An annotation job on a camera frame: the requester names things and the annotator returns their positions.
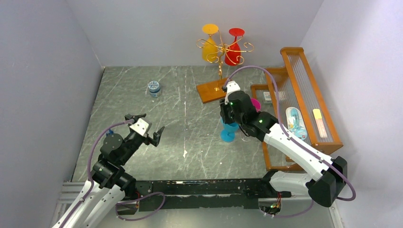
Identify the small white box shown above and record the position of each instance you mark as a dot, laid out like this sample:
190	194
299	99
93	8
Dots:
267	98

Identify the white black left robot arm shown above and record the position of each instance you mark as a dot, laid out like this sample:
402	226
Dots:
108	185

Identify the clear wine glass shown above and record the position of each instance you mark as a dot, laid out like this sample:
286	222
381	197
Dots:
244	137

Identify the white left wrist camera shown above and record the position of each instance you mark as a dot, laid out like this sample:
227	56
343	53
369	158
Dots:
141	127

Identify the dark blue wine glass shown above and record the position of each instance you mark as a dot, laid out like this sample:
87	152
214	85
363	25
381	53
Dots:
228	132

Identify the pink wine glass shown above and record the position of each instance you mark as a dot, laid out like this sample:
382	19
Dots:
256	104

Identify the blue blister pack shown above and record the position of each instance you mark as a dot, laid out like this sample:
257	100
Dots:
295	123

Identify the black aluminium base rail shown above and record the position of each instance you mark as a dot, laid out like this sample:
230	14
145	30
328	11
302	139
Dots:
225	193

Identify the yellow wine glass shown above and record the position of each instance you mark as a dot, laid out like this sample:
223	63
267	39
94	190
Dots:
210	49

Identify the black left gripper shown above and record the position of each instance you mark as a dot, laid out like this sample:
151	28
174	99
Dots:
147	140

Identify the yellow orange marker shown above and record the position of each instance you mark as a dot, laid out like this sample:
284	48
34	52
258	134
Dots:
319	122

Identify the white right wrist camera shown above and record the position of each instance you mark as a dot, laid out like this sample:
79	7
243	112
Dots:
231	87

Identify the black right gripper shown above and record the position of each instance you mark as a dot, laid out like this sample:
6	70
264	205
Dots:
225	114

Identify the red wine glass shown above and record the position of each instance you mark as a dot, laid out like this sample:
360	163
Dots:
233	55

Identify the wooden rack base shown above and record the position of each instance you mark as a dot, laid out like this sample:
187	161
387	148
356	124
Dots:
211	91

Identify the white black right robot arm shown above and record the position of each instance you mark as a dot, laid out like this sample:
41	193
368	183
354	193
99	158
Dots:
324	176

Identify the gold wire glass rack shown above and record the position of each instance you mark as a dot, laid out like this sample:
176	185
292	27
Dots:
222	50

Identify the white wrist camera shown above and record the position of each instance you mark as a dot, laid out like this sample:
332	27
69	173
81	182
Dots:
231	87
141	127

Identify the blue cleaning gel jar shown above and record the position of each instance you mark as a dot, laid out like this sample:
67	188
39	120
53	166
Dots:
154	88

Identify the wooden tiered shelf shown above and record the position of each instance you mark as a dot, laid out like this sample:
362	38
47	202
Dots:
296	86

